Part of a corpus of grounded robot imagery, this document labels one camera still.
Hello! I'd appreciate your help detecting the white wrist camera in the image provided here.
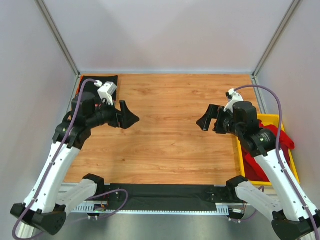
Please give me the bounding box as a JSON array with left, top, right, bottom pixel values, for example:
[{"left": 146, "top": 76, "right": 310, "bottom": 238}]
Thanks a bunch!
[
  {"left": 94, "top": 80, "right": 117, "bottom": 106},
  {"left": 223, "top": 88, "right": 244, "bottom": 113}
]

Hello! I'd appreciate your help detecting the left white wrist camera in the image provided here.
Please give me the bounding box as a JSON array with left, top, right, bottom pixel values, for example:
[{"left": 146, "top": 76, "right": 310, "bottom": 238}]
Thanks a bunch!
[{"left": 94, "top": 80, "right": 117, "bottom": 106}]

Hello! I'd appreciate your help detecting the purple cable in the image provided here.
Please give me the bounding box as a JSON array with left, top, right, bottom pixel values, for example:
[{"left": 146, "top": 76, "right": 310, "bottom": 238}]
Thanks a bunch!
[
  {"left": 11, "top": 78, "right": 130, "bottom": 240},
  {"left": 228, "top": 84, "right": 320, "bottom": 232}
]

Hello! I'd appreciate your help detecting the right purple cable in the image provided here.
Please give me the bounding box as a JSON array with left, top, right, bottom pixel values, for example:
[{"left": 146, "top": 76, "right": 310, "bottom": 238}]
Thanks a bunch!
[{"left": 228, "top": 84, "right": 320, "bottom": 232}]

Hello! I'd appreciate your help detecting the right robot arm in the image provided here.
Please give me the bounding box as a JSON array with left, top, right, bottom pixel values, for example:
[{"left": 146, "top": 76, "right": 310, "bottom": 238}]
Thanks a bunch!
[{"left": 196, "top": 101, "right": 320, "bottom": 240}]

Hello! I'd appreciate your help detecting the aluminium frame post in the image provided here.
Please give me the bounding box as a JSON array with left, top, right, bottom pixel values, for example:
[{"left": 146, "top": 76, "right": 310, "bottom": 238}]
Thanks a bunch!
[
  {"left": 34, "top": 0, "right": 80, "bottom": 77},
  {"left": 251, "top": 0, "right": 303, "bottom": 80}
]

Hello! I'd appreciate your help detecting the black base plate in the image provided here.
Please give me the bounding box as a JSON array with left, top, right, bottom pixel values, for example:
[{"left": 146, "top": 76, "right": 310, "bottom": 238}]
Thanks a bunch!
[
  {"left": 205, "top": 185, "right": 242, "bottom": 203},
  {"left": 99, "top": 184, "right": 125, "bottom": 202}
]

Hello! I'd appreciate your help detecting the black t-shirt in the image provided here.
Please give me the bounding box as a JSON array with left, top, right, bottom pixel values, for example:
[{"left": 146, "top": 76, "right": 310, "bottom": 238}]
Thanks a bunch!
[{"left": 81, "top": 75, "right": 118, "bottom": 104}]

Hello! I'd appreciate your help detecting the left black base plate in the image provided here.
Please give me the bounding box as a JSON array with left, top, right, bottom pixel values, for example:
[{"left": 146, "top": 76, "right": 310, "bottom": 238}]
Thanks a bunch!
[{"left": 99, "top": 184, "right": 125, "bottom": 202}]

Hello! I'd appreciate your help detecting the red t-shirt in bin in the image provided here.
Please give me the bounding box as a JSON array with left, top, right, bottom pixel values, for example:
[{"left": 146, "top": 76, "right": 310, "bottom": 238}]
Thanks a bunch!
[{"left": 240, "top": 118, "right": 295, "bottom": 184}]

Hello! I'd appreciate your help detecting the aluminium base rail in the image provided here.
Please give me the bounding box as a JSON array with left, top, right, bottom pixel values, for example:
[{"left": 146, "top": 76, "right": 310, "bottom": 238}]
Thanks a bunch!
[{"left": 56, "top": 182, "right": 278, "bottom": 216}]

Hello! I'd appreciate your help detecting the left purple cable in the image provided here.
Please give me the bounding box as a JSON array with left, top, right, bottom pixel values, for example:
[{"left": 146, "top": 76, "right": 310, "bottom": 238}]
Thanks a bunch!
[{"left": 11, "top": 78, "right": 130, "bottom": 240}]

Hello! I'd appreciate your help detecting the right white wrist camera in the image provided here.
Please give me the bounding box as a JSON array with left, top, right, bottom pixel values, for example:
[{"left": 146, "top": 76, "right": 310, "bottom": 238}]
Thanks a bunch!
[{"left": 223, "top": 88, "right": 244, "bottom": 113}]

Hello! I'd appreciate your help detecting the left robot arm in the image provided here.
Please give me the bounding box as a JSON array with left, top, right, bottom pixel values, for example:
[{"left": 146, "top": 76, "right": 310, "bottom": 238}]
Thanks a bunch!
[{"left": 10, "top": 92, "right": 140, "bottom": 236}]

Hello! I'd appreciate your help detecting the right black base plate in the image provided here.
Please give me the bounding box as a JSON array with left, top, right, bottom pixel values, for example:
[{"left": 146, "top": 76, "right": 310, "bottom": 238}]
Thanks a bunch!
[{"left": 205, "top": 185, "right": 242, "bottom": 203}]

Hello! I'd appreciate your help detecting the yellow plastic bin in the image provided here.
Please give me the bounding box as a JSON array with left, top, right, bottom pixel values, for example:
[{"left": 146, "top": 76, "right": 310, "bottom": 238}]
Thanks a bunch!
[{"left": 236, "top": 114, "right": 299, "bottom": 186}]

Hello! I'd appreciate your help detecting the right aluminium frame post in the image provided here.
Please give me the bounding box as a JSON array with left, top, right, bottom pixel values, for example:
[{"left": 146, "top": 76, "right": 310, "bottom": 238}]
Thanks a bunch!
[{"left": 251, "top": 0, "right": 303, "bottom": 80}]

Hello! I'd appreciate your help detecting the folded orange t-shirt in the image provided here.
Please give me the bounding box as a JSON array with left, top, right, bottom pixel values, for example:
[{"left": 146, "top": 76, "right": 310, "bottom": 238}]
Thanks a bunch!
[{"left": 75, "top": 78, "right": 83, "bottom": 95}]

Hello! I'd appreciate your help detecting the left aluminium frame post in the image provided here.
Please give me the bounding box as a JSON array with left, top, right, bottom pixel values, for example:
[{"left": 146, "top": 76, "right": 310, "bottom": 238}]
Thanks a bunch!
[{"left": 34, "top": 0, "right": 80, "bottom": 77}]

